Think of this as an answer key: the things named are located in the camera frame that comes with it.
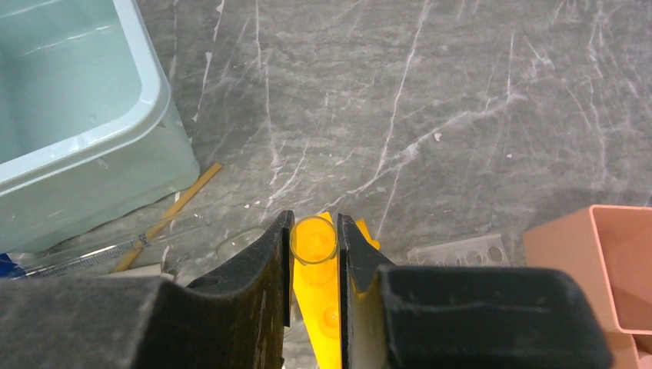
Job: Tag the yellow test tube rack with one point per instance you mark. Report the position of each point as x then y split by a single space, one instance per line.
317 290

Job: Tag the orange mesh file organizer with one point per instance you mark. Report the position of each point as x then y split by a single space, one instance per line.
606 249

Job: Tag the amber rubber tubing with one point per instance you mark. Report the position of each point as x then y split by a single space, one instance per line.
167 217

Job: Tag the clear acrylic tube rack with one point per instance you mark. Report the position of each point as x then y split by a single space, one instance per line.
485 250

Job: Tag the clear glass test tube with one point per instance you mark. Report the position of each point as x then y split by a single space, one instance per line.
313 240

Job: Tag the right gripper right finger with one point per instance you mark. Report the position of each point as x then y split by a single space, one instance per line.
406 316

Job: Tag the graduated cylinder blue base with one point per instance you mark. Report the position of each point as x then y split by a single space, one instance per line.
66 262

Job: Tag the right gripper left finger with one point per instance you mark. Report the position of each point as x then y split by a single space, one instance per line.
232 317

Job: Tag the mint green plastic bin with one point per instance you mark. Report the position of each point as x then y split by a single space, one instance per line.
89 129

